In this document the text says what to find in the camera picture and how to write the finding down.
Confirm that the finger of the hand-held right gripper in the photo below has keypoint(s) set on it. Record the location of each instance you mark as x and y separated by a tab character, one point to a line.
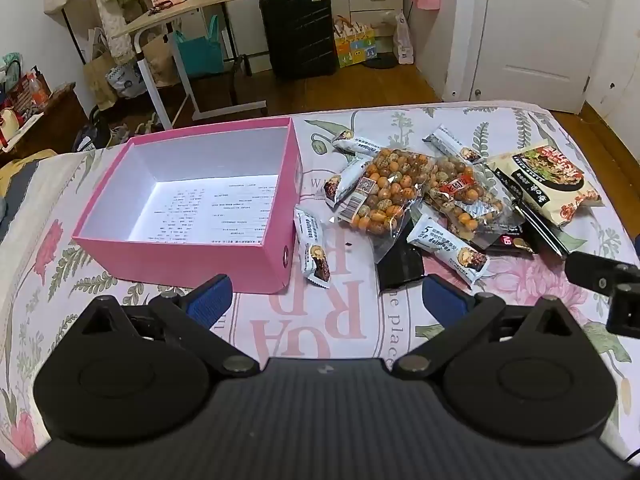
626	310
590	269

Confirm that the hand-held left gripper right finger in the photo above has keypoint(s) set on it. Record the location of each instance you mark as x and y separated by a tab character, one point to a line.
442	296

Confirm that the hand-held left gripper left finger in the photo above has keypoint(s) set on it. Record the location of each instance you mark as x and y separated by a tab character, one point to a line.
210	296

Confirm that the pink cardboard box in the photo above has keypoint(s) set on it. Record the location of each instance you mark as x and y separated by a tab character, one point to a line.
175	270

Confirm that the clear bag of coated peanuts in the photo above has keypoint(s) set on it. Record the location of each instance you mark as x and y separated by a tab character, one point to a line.
465	200
385	195

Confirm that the white snack bar packet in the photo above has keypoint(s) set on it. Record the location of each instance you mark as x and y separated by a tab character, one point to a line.
350	141
452	142
345	180
447	250
312	247

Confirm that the flat black packet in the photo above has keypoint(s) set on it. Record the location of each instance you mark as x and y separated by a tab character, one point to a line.
400	270

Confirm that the long black packet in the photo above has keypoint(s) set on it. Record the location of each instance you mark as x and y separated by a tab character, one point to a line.
545	232

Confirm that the small black snack packet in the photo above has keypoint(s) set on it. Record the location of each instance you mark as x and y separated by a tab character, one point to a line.
510	244

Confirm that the beige noodle packet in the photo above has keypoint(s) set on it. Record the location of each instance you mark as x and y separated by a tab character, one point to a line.
550	175

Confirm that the white blue patterned bag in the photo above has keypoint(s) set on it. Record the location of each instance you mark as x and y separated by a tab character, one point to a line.
125	80

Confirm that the dark wooden cabinet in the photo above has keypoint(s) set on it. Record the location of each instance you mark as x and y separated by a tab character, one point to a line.
50	125

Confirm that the brown paper bag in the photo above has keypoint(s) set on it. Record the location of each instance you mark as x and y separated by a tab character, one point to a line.
160	60
100	80

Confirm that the black round base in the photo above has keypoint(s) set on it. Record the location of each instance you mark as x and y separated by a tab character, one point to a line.
380	62

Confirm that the teal tote bag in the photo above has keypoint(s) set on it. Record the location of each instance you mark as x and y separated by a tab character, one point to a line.
200	52

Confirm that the white door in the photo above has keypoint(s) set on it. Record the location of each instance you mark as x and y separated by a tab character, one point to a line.
530	30

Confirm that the white plastic bag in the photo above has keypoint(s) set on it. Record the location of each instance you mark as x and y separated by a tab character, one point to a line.
404	40

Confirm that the colourful gift box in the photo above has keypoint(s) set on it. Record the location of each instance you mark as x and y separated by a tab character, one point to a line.
355	45

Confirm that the red patterned bag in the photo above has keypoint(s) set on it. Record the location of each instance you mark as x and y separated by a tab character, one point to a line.
27	90

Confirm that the black suitcase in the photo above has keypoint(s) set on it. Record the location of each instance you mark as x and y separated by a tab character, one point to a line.
297	30

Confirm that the white folding side table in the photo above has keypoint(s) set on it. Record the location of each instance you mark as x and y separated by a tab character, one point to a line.
200	2

